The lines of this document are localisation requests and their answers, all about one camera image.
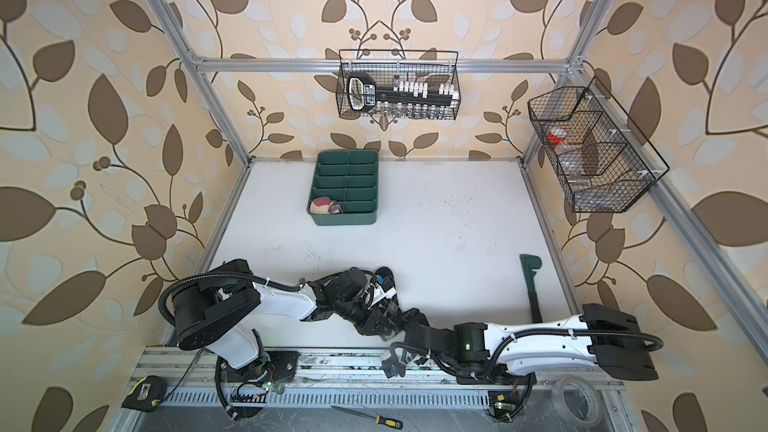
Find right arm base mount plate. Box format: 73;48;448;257
445;354;538;388

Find aluminium front rail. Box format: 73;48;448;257
106;347;642;431

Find green plastic divided tray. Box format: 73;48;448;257
306;149;379;226

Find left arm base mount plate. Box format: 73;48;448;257
217;350;300;383

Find beige sock maroon purple stripes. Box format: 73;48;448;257
309;196;343;215

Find green pipe wrench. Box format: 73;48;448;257
519;254;543;323

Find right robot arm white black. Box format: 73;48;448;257
382;304;663;385

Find yellow black handled screwdriver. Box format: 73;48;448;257
332;405;404;430

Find red lidded container in basket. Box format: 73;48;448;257
547;127;568;146

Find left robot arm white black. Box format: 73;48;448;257
157;259;406;370

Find clear tape roll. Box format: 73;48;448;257
551;375;604;428

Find black grey argyle sock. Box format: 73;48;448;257
375;267;396;297

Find black wire basket back wall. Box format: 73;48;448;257
335;47;462;121

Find black socket set rail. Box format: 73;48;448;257
340;72;461;114

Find black wire basket wall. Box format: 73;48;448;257
335;47;462;121
527;77;670;213

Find black yellow tape measure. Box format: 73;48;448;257
121;375;168;412

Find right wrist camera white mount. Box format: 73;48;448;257
381;355;406;379

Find black wire basket right wall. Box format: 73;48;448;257
527;77;670;213

